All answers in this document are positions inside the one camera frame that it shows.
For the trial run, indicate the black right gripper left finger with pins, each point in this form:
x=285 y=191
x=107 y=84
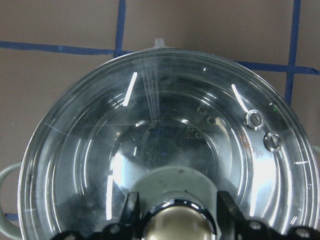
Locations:
x=130 y=214

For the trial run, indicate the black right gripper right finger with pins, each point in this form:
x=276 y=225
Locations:
x=227 y=211

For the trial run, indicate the glass pot lid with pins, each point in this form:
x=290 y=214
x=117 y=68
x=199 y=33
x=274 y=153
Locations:
x=165 y=150

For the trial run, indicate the pale green cooking pot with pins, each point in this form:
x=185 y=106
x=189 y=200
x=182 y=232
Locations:
x=10 y=200

